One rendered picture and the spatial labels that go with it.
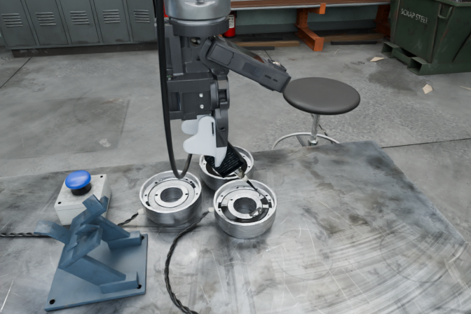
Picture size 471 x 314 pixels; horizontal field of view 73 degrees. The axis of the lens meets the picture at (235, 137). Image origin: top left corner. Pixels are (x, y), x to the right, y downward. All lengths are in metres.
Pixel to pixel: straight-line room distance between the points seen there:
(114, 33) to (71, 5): 0.47
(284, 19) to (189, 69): 4.11
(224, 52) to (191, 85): 0.05
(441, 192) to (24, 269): 1.92
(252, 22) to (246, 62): 3.99
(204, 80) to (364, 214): 0.38
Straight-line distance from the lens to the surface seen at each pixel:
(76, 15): 3.89
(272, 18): 4.43
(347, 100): 1.39
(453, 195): 2.11
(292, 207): 0.60
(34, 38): 4.09
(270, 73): 0.41
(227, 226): 0.52
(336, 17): 4.75
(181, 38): 0.39
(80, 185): 0.58
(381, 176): 0.71
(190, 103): 0.40
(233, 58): 0.39
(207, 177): 0.60
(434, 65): 3.62
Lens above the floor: 1.22
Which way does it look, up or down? 34 degrees down
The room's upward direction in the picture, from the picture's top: straight up
